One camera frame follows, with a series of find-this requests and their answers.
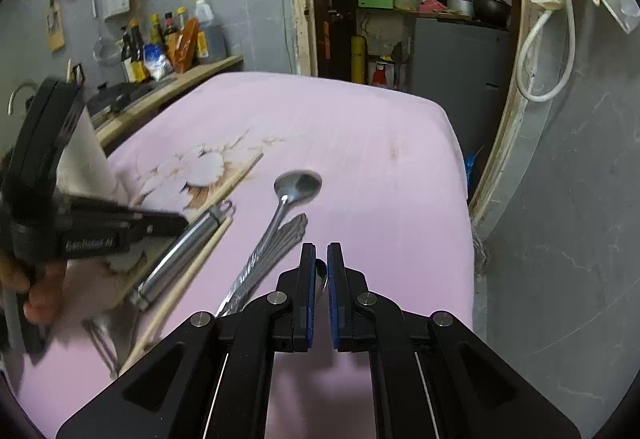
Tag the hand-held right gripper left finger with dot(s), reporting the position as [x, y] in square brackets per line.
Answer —
[311, 309]

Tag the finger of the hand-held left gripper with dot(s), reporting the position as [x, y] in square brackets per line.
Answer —
[162, 224]

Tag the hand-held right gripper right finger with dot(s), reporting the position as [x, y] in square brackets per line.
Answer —
[334, 309]

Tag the small steel spoon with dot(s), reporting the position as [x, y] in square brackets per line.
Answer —
[321, 276]

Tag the steel whisk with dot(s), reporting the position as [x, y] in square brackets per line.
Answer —
[185, 251]

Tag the white plastic utensil holder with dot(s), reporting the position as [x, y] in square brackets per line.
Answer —
[87, 159]

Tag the wooden chopstick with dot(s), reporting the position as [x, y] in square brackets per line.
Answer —
[192, 271]
[235, 176]

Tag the steel fork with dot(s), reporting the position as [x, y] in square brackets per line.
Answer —
[292, 229]

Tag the large steel spoon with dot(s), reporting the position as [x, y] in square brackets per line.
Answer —
[297, 186]

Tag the person's left hand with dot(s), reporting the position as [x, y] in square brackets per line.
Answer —
[42, 289]

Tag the metal faucet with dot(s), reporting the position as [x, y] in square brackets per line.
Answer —
[22, 91]

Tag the black cookware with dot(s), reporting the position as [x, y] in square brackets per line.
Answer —
[120, 96]

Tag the hanging paper card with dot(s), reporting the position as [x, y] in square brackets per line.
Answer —
[56, 26]

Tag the pink floral tablecloth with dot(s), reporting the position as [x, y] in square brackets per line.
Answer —
[360, 169]

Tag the dark sauce bottle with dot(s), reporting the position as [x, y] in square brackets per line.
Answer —
[156, 31]
[171, 31]
[139, 54]

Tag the blue white packet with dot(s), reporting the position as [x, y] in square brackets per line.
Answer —
[157, 61]

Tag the wooden counter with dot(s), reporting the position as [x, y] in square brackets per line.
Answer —
[200, 74]

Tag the orange brown packet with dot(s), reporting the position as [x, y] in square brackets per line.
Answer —
[186, 46]

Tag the blue plastic bag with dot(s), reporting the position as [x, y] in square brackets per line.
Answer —
[471, 169]

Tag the clear plastic oil jug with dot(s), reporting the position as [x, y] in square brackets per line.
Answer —
[207, 29]

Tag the small yellow cap bottle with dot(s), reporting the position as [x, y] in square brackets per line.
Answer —
[181, 16]

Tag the red bottle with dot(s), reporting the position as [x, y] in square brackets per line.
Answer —
[380, 75]

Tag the yellow cylinder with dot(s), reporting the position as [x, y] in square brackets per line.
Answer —
[358, 59]

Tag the grey cabinet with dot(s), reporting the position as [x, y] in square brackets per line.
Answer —
[460, 79]

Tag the green box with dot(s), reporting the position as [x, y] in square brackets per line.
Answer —
[375, 0]

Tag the pink cloth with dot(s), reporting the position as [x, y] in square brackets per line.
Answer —
[432, 7]

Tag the silver pot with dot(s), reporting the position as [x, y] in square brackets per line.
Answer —
[460, 5]

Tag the black wok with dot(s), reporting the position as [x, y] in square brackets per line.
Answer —
[492, 8]

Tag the clear plastic bag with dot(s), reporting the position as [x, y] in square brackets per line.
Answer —
[622, 9]

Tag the wooden door frame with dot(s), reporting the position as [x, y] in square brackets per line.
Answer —
[500, 129]

